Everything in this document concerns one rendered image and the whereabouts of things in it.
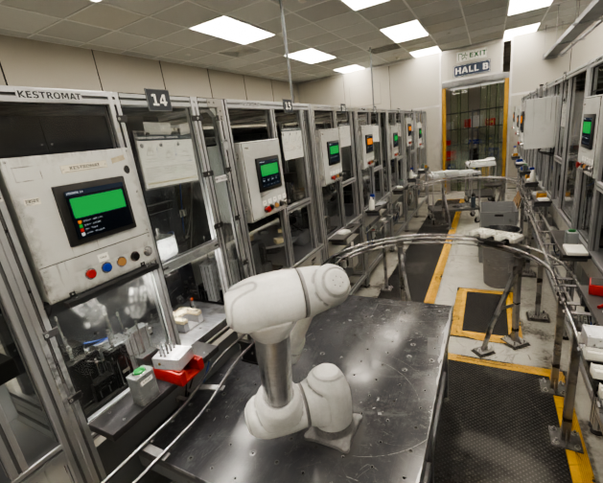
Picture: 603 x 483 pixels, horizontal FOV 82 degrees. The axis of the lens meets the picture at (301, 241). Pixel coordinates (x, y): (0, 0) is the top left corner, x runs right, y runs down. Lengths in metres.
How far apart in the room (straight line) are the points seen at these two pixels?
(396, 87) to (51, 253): 8.96
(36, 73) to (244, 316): 5.02
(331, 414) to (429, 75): 8.76
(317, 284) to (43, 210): 0.90
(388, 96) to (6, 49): 7.48
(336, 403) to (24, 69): 5.08
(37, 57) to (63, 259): 4.46
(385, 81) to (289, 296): 9.08
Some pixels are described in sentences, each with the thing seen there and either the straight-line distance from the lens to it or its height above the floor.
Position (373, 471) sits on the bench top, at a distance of 1.42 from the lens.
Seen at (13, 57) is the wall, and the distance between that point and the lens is 5.54.
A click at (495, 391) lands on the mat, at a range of 2.83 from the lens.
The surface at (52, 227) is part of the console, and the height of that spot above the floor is 1.61.
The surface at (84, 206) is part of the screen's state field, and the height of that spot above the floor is 1.65.
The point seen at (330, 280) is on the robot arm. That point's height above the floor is 1.45.
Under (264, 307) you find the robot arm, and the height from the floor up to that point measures 1.42.
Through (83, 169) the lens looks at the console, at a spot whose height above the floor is 1.77.
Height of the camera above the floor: 1.78
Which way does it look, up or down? 16 degrees down
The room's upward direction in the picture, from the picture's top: 7 degrees counter-clockwise
